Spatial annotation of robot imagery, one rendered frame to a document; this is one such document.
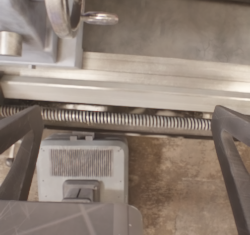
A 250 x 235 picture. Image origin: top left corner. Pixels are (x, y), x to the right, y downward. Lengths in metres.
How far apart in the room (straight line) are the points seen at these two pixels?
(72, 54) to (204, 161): 1.30
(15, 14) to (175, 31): 0.54
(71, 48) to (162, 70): 0.27
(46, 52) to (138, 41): 0.35
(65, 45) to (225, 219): 1.67
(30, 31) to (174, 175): 1.38
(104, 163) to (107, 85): 0.73
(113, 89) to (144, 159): 0.99
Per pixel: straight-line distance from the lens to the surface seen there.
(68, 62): 0.59
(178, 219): 1.82
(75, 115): 0.80
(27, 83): 0.70
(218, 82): 0.73
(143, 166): 1.60
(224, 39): 0.88
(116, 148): 1.29
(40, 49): 0.55
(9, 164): 0.97
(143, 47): 0.80
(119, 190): 1.37
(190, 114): 1.16
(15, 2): 0.42
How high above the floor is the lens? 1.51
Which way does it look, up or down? 84 degrees down
